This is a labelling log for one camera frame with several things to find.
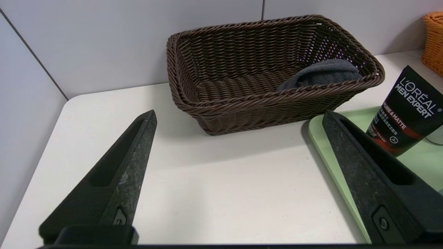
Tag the light green plastic tray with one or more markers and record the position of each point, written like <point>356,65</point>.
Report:
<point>322,138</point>

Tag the dark brown wicker basket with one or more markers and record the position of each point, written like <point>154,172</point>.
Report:
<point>242,62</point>

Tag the orange wicker basket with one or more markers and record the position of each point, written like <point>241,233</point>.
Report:
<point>434,41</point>

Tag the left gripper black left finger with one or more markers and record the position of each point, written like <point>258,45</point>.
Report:
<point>117,193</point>

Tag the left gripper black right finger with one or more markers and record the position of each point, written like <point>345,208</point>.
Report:
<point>367,180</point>

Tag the dark grey towel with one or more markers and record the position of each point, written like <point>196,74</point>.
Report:
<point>322,74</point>

